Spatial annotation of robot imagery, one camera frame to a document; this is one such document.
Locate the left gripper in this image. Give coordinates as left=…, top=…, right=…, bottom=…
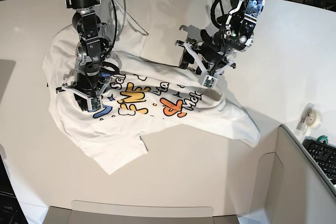
left=175, top=39, right=236, bottom=88

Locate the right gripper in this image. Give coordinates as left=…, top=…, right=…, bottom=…
left=56, top=71, right=110, bottom=112

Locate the white printed t-shirt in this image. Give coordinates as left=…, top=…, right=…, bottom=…
left=41, top=0, right=261, bottom=176

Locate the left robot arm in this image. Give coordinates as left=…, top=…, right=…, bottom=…
left=176, top=0, right=266, bottom=89

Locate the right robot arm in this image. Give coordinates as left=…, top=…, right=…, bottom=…
left=56, top=0, right=120, bottom=112

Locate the clear tape roll dispenser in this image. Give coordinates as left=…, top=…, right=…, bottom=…
left=296, top=103, right=322, bottom=136

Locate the green tape roll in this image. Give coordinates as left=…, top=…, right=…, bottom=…
left=316, top=135, right=328, bottom=145

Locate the black computer keyboard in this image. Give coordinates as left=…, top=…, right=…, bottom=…
left=302, top=137, right=336, bottom=185

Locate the grey cardboard box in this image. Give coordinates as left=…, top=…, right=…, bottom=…
left=44, top=125, right=335, bottom=223

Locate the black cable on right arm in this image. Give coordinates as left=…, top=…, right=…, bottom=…
left=101, top=0, right=122, bottom=78

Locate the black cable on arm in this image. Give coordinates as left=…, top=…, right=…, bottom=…
left=209, top=0, right=237, bottom=29
left=101, top=0, right=122, bottom=78

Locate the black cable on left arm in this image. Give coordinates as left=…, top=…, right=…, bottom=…
left=209, top=0, right=237, bottom=29

